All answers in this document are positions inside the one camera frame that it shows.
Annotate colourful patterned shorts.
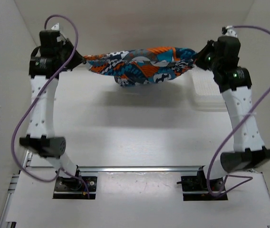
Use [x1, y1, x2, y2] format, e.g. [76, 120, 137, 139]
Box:
[84, 47, 197, 87]

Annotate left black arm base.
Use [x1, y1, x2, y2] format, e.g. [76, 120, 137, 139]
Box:
[53, 175, 97, 200]

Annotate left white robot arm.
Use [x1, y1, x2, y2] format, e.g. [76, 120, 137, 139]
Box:
[19, 30, 83, 190]

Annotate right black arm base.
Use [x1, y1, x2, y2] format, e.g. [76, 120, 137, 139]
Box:
[176, 176, 228, 201]

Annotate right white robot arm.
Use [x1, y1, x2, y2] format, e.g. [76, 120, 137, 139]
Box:
[196, 36, 270, 190]

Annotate white plastic mesh basket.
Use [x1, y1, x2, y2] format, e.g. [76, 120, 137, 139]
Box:
[189, 69, 226, 112]

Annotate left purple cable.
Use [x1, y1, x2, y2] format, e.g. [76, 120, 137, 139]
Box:
[11, 15, 90, 199]

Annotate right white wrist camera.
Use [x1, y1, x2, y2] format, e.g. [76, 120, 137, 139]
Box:
[222, 26, 238, 38]

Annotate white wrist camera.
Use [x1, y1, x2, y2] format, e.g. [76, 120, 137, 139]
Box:
[222, 26, 238, 38]
[51, 23, 60, 31]

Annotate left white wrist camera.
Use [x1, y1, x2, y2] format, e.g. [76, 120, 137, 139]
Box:
[51, 23, 60, 31]

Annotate aluminium front rail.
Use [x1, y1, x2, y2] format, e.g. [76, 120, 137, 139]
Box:
[79, 166, 200, 172]

